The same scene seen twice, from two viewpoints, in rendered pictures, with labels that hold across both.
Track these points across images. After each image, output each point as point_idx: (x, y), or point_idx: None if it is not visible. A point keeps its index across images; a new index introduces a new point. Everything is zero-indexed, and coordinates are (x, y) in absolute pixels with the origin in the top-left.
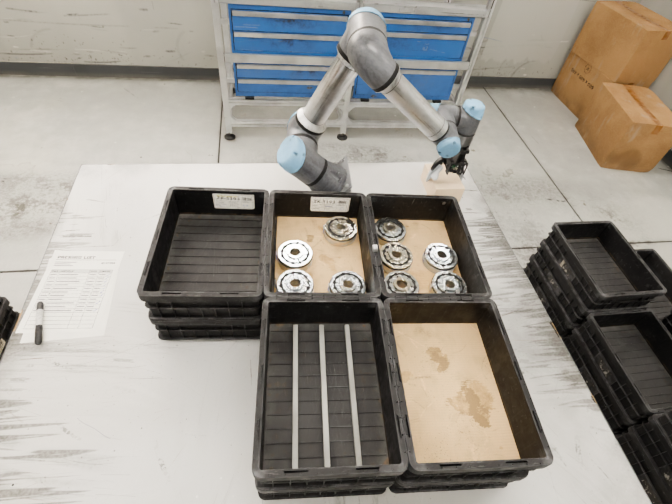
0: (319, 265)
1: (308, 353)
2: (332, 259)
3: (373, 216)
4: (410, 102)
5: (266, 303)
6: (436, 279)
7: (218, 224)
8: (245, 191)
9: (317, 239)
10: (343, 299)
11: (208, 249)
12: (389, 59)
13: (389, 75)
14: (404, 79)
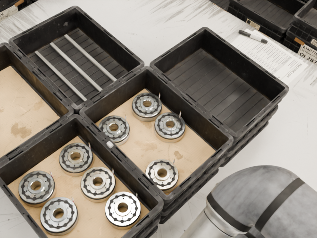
0: (149, 138)
1: (104, 82)
2: (145, 150)
3: (137, 179)
4: (181, 236)
5: (141, 62)
6: (50, 183)
7: (245, 116)
8: (247, 123)
9: (172, 158)
10: (100, 93)
11: (225, 96)
12: (228, 191)
13: (213, 190)
14: (204, 226)
